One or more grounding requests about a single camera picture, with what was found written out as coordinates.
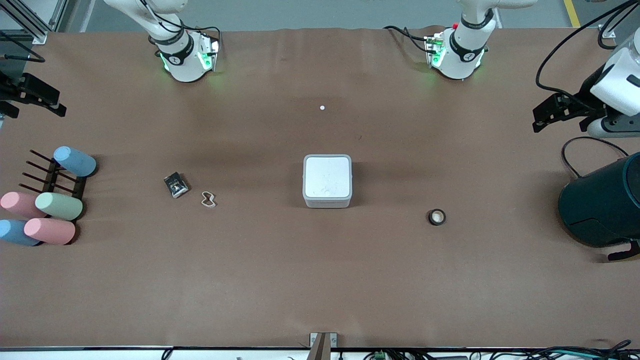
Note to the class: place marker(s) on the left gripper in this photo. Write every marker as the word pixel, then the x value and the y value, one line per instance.
pixel 585 95

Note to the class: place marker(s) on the black tape roll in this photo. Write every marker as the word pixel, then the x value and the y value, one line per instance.
pixel 437 217

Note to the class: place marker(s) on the black wrapper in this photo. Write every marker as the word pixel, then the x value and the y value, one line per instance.
pixel 176 185

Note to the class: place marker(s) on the twisted white band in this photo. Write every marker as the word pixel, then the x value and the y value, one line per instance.
pixel 206 201

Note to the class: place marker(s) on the white square trash bin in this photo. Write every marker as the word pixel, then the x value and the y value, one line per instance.
pixel 327 180

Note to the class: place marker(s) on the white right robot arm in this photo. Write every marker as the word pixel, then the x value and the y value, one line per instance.
pixel 180 55

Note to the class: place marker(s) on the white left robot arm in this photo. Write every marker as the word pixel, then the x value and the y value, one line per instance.
pixel 462 50

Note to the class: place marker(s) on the dark teal round appliance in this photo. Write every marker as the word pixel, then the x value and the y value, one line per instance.
pixel 600 205

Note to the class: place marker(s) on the blue cup with round base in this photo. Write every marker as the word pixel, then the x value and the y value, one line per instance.
pixel 75 161

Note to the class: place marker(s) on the pink plastic cup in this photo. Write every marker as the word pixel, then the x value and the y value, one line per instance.
pixel 20 204
pixel 50 231

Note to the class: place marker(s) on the black cup drying rack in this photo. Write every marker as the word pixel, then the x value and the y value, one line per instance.
pixel 79 187

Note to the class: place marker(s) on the green plastic cup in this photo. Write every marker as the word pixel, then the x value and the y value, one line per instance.
pixel 60 206

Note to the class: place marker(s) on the blue plastic cup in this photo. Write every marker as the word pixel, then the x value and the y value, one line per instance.
pixel 15 232

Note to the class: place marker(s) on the brown paper table cover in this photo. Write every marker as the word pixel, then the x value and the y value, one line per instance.
pixel 320 280

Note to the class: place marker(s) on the aluminium frame profile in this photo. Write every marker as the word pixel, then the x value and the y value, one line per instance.
pixel 30 25
pixel 607 32

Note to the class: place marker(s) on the metal edge bracket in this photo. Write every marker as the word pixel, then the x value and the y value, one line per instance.
pixel 322 345

